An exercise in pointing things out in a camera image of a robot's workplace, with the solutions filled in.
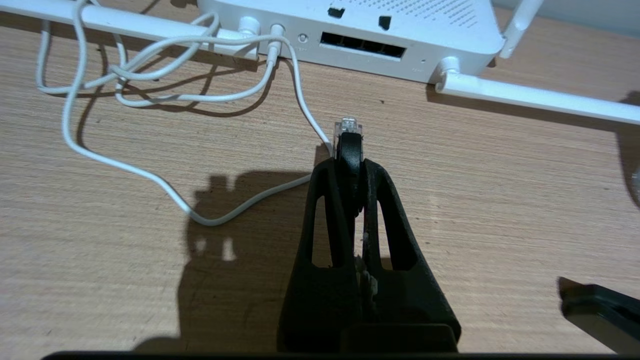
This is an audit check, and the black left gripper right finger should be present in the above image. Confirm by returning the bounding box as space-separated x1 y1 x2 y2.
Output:
360 160 461 351

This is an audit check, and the white power cable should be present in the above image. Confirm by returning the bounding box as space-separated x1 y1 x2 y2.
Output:
36 0 333 227

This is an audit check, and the black ethernet cable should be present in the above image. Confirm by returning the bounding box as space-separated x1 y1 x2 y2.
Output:
332 116 364 221

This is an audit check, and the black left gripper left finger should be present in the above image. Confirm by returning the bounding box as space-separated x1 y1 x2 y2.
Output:
277 159 361 351

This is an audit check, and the white router with antennas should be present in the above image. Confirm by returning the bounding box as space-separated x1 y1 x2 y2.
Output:
0 0 640 126

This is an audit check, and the small black plastic clip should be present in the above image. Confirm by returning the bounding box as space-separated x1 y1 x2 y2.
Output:
557 276 640 355

